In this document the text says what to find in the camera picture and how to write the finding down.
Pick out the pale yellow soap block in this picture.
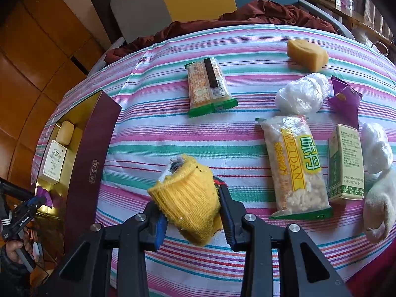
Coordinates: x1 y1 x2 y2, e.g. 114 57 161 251
56 121 75 145

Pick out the person's left hand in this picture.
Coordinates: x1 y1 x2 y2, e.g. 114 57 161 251
0 225 33 267

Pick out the maroon gift box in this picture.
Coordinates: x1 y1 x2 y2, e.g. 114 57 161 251
32 90 122 246

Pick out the wooden wardrobe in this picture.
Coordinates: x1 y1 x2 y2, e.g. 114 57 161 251
0 0 106 181

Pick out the pink curtain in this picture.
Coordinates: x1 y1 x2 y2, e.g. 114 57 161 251
363 0 395 39

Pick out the grey bed rail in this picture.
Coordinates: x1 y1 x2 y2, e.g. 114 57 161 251
296 0 356 40

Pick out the maroon blanket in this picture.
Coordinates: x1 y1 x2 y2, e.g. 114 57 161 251
103 0 340 66

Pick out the green and cream carton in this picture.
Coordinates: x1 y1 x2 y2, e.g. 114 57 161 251
327 124 365 205

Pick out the small purple packet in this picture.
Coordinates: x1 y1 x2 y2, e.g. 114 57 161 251
36 186 63 208

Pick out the wooden desk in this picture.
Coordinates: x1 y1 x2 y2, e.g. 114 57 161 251
301 0 396 50

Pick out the yellow-label rice cracker packet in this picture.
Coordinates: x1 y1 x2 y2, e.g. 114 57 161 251
255 115 334 220

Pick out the yellow sponge block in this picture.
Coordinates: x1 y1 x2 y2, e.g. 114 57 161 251
286 39 329 73

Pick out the striped bed sheet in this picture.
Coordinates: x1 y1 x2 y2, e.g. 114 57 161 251
31 24 396 297

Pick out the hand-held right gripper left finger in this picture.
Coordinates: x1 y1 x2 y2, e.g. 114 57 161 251
39 201 170 297

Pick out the yellow knitted sock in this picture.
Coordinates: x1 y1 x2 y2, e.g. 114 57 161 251
147 155 223 247

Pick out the white plastic bag bundle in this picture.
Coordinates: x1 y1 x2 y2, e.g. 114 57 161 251
275 73 331 115
360 122 394 175

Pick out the red quilt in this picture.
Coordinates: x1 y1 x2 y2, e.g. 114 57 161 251
339 254 396 297

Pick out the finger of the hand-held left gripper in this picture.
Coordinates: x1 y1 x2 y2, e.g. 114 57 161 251
0 178 34 200
19 196 48 215

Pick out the white bag with handle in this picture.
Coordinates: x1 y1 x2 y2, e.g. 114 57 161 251
352 26 391 57

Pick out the white carton with gold print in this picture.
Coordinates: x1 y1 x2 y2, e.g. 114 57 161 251
38 139 69 185

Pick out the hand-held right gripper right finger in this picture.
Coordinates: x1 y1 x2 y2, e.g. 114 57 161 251
213 178 354 297

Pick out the green-edged cracker packet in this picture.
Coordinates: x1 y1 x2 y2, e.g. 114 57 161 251
185 57 238 118

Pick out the purple snack packet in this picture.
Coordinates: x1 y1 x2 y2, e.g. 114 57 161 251
326 75 363 130

